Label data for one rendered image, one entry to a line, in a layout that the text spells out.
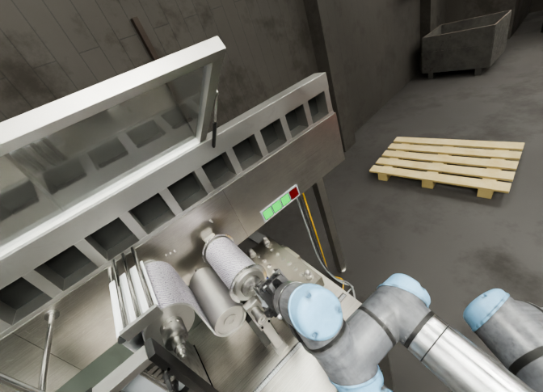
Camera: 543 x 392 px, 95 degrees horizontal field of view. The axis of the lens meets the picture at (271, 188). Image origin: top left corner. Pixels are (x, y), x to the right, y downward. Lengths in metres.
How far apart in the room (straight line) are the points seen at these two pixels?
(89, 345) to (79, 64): 1.71
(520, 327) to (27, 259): 1.27
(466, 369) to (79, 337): 1.15
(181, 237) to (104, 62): 1.55
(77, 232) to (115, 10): 1.73
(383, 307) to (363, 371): 0.10
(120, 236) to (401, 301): 0.96
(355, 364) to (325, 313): 0.09
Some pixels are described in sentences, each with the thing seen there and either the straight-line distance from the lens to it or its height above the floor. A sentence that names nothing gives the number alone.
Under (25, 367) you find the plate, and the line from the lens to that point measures 1.30.
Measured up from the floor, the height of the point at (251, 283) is 1.27.
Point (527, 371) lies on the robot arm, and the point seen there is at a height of 1.26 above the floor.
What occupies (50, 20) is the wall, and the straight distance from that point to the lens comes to 2.30.
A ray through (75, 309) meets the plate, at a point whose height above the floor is 1.38.
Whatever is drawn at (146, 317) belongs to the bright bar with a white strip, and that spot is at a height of 1.45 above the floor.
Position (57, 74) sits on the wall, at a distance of 2.25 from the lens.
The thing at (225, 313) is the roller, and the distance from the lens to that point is 0.95.
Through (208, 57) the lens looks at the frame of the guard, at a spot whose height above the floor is 1.93.
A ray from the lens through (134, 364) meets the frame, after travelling 0.75.
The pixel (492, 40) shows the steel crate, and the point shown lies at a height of 0.54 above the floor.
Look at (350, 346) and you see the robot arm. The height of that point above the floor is 1.51.
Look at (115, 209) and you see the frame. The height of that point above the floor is 1.60.
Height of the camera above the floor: 1.95
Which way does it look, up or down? 32 degrees down
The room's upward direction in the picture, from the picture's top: 22 degrees counter-clockwise
